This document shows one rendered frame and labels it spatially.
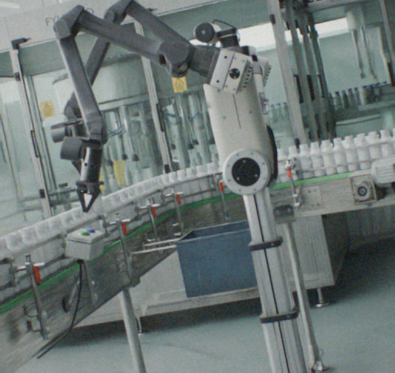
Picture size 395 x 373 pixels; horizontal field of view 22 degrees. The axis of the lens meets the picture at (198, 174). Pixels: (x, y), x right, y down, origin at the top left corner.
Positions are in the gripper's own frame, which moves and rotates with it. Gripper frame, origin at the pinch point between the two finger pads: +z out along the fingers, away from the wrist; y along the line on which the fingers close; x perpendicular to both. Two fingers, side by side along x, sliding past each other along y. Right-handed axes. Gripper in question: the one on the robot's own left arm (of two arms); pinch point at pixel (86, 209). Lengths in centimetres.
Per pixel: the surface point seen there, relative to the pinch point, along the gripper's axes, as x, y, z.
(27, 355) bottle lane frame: -1, 34, 38
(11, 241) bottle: -15.6, 19.0, 9.9
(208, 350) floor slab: -1, -297, 125
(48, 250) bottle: -11.7, -4.7, 15.9
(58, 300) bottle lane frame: -4.0, 2.9, 28.9
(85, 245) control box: 2.4, 3.7, 10.1
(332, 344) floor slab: 73, -264, 98
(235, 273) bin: 39, -74, 27
